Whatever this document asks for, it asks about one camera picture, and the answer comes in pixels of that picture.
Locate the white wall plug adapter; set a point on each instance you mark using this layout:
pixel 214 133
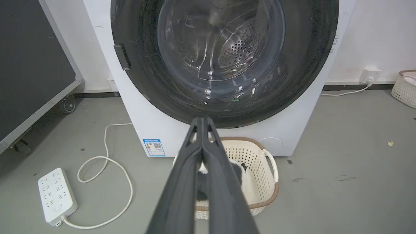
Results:
pixel 370 74

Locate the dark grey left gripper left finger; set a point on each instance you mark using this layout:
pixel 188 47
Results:
pixel 182 191

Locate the white power strip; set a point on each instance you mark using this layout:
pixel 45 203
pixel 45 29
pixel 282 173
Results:
pixel 56 195

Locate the black and white clothing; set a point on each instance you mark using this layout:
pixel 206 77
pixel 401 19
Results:
pixel 239 172

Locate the cream perforated laundry basket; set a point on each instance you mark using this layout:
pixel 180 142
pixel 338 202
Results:
pixel 256 169

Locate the black panel on wheeled frame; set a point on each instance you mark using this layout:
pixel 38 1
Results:
pixel 29 65

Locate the blue energy label sticker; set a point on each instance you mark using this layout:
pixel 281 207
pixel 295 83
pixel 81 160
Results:
pixel 153 147

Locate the round black washing machine door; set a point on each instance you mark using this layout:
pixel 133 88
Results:
pixel 292 65

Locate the white washing machine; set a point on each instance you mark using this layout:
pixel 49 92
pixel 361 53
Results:
pixel 143 107

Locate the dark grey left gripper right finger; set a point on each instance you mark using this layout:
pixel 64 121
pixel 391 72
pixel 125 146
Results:
pixel 224 195

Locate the white woven basket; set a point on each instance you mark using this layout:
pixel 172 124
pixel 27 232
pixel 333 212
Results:
pixel 404 89

